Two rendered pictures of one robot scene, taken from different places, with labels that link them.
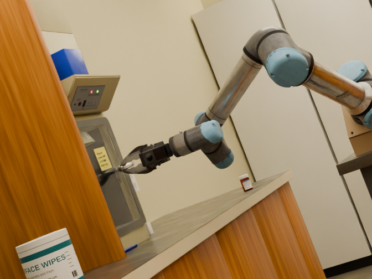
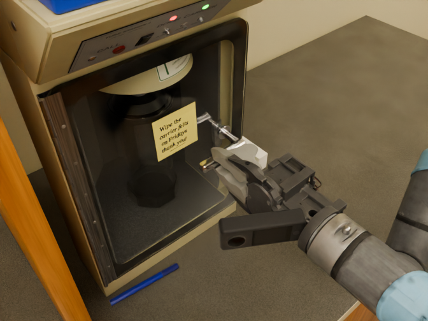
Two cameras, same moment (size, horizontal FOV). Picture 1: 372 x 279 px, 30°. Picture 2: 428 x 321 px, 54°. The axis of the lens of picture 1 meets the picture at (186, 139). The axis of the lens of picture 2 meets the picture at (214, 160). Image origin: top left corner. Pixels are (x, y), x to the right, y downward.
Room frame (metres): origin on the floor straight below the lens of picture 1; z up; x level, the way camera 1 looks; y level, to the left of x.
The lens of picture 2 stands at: (1.91, 0.00, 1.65)
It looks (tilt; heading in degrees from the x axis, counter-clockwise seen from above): 44 degrees down; 29
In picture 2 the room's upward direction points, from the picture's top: straight up
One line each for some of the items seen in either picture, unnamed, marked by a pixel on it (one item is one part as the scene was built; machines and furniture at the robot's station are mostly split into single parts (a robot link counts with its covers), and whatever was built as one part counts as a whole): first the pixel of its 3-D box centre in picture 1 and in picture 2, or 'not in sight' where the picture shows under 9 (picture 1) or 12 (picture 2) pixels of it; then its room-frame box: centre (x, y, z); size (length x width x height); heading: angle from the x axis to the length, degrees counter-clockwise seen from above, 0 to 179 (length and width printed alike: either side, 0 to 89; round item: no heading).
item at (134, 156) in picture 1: (133, 156); (240, 155); (2.33, 0.19, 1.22); 0.09 x 0.06 x 0.03; 69
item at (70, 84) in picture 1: (89, 94); (179, 6); (2.27, 0.24, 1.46); 0.32 x 0.12 x 0.10; 159
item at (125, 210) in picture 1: (106, 176); (170, 163); (2.29, 0.29, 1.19); 0.30 x 0.01 x 0.40; 159
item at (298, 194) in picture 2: (162, 151); (292, 203); (2.30, 0.09, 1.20); 0.12 x 0.09 x 0.08; 69
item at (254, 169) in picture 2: (141, 152); (251, 176); (2.30, 0.15, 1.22); 0.09 x 0.02 x 0.05; 69
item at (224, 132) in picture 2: (122, 168); (218, 149); (2.35, 0.23, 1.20); 0.10 x 0.05 x 0.03; 159
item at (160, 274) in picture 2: (124, 251); (144, 283); (2.20, 0.31, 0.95); 0.14 x 0.01 x 0.01; 153
